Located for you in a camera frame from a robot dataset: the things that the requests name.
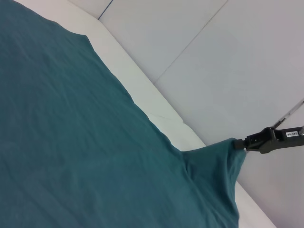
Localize teal blue t-shirt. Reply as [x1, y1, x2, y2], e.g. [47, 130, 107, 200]
[0, 0, 248, 228]

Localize thin grey rod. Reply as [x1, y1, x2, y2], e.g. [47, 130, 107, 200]
[271, 98, 304, 127]

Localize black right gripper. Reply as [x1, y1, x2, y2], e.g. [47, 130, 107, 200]
[233, 126, 304, 155]

